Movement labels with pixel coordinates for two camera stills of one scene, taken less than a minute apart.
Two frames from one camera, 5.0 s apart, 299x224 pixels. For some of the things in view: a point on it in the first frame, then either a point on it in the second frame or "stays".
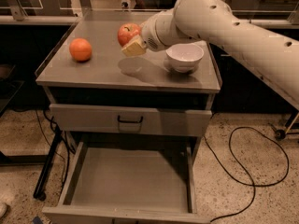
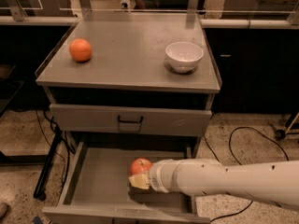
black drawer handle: (129, 121) stays
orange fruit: (80, 49) stays
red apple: (127, 32) → (140, 166)
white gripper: (151, 35) → (156, 175)
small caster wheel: (279, 134) stays
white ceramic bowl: (184, 58) stays
